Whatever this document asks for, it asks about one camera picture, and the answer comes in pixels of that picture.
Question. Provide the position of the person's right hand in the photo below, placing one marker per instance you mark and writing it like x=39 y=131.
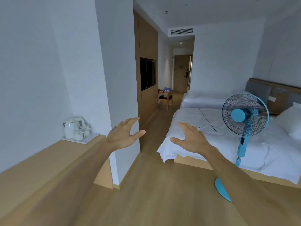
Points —
x=194 y=141

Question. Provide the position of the person's left hand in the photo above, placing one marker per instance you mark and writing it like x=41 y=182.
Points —
x=122 y=136

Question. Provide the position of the wooden chair curved backrest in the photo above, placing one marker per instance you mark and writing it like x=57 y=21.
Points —
x=168 y=100

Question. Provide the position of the pile of water bottles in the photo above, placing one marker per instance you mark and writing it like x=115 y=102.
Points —
x=167 y=89

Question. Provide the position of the person's left forearm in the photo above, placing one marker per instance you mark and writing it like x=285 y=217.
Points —
x=77 y=176

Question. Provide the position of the person's right forearm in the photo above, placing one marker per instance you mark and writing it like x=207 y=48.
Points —
x=244 y=190

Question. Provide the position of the white tray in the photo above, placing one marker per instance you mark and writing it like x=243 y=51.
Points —
x=90 y=138

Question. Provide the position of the white cup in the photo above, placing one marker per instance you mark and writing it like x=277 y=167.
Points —
x=86 y=130
x=78 y=135

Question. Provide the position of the white electric kettle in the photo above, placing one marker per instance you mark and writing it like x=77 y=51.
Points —
x=70 y=129

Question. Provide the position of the blue standing fan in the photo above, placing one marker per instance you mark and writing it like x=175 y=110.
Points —
x=244 y=115

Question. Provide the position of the wooden door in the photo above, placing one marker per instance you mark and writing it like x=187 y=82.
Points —
x=181 y=72

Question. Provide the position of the wooden table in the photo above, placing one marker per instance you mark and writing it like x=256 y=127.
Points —
x=30 y=167

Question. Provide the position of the white pillow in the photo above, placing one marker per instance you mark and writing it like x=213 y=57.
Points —
x=290 y=121

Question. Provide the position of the wooden headboard grey pads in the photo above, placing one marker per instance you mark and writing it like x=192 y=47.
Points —
x=279 y=91

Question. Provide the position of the white air vent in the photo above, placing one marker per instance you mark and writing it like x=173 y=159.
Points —
x=181 y=31

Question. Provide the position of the black wall television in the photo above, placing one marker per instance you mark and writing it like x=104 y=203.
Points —
x=147 y=74

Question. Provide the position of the white switch panel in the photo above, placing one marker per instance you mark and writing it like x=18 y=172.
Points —
x=272 y=98

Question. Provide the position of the wooden wall panel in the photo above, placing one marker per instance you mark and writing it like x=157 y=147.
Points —
x=148 y=44

